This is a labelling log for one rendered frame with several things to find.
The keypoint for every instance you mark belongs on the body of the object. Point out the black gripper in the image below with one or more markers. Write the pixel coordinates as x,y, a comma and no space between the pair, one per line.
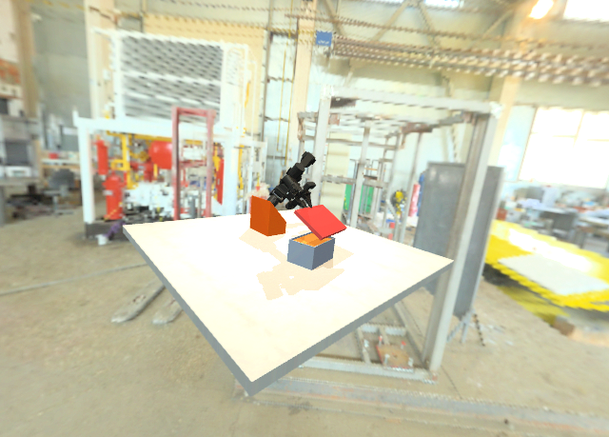
304,194

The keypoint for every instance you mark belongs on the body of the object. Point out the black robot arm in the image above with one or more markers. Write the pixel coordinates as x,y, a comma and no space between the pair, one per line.
293,174

